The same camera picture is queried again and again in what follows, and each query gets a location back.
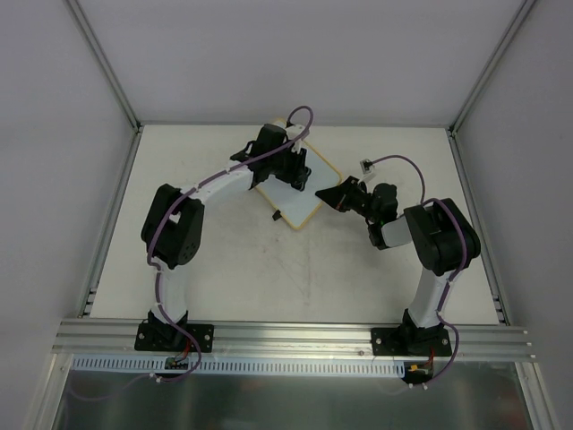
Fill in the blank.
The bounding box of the yellow framed whiteboard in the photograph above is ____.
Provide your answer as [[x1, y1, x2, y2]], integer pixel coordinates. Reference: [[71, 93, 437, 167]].
[[256, 138, 342, 230]]

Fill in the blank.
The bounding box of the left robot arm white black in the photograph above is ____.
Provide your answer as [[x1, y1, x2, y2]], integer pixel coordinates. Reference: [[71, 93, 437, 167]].
[[134, 123, 312, 351]]

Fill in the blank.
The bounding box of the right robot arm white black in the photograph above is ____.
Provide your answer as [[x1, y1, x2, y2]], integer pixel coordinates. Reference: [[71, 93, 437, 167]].
[[315, 176, 481, 357]]

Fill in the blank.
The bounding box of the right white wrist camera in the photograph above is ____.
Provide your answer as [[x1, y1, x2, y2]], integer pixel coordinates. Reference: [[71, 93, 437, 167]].
[[360, 159, 376, 184]]

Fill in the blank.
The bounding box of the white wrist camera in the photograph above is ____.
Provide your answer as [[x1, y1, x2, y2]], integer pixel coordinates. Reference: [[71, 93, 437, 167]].
[[286, 125, 310, 152], [360, 159, 376, 184]]

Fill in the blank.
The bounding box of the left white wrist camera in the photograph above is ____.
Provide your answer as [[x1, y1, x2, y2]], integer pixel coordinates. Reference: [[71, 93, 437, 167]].
[[286, 125, 310, 152]]

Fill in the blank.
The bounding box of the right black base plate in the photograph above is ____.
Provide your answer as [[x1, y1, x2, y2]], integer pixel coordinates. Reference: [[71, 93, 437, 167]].
[[371, 325, 452, 357]]

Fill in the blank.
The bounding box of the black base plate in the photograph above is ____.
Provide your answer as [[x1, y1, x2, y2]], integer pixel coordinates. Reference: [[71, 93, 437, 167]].
[[371, 325, 452, 357], [133, 322, 215, 353]]

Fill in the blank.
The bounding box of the white slotted cable duct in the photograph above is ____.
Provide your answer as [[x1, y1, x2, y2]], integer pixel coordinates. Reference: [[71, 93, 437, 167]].
[[71, 355, 406, 379]]

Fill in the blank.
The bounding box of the aluminium mounting rail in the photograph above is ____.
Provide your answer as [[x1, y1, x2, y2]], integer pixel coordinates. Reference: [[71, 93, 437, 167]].
[[52, 318, 537, 362]]

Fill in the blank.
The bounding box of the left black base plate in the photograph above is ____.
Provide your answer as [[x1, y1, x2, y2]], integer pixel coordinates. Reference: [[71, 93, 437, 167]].
[[133, 322, 215, 353]]

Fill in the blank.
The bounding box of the left aluminium frame post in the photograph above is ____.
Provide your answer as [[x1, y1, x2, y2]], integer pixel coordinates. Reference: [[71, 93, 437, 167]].
[[64, 0, 143, 132]]

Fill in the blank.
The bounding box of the aluminium frame post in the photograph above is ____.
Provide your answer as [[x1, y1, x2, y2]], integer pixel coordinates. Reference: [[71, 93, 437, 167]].
[[447, 0, 538, 135], [64, 0, 143, 132]]

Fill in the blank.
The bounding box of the right aluminium frame post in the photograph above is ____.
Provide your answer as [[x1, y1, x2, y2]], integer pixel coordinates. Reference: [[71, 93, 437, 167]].
[[447, 0, 538, 135]]

